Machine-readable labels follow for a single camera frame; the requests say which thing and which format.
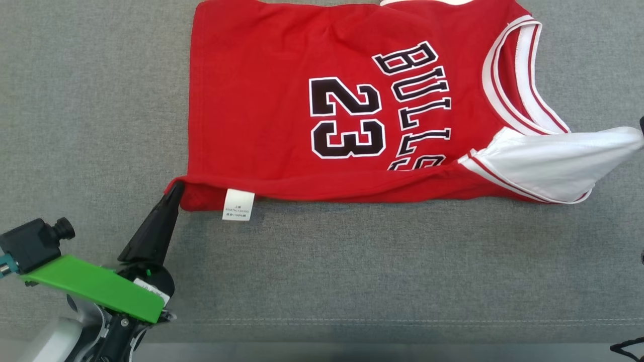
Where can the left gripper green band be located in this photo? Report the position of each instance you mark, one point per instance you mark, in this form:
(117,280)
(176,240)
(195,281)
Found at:
(95,286)

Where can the red Bulls 23 jersey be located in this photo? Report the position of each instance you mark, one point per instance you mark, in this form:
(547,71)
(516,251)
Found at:
(282,100)

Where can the grey fabric sofa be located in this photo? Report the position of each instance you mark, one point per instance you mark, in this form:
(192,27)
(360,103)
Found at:
(352,281)

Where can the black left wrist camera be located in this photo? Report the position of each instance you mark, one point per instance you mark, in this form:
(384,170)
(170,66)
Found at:
(35,241)

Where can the teal left camera connector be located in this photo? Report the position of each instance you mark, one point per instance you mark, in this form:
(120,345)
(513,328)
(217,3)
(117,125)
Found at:
(4,265)

